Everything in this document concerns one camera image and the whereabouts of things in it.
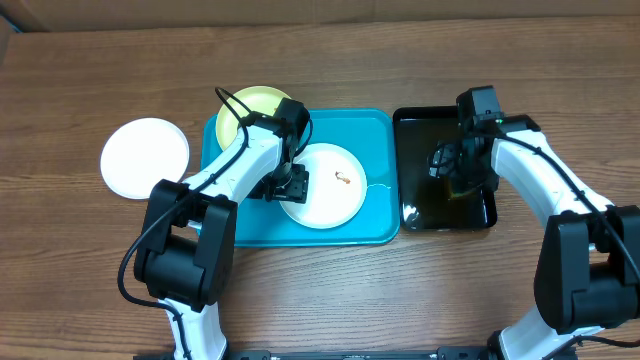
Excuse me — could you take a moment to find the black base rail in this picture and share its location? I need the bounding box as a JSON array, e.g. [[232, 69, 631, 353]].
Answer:
[[133, 345, 501, 360]]

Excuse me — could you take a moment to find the white plate with stain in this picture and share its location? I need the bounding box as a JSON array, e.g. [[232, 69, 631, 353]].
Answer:
[[281, 143, 368, 230]]

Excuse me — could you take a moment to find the green yellow sponge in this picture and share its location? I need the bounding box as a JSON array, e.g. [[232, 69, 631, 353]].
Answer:
[[448, 177, 485, 199]]

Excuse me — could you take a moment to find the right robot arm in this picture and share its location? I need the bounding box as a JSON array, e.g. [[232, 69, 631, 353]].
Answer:
[[428, 114, 639, 359]]

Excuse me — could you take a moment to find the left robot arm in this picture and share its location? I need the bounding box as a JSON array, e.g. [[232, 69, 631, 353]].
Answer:
[[117, 98, 313, 359]]

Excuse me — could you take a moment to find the yellow-green plate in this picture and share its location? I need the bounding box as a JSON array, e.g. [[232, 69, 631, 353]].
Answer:
[[216, 86, 289, 150]]

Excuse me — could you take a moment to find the black water tray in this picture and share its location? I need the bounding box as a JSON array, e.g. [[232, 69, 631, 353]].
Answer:
[[393, 106, 497, 231]]

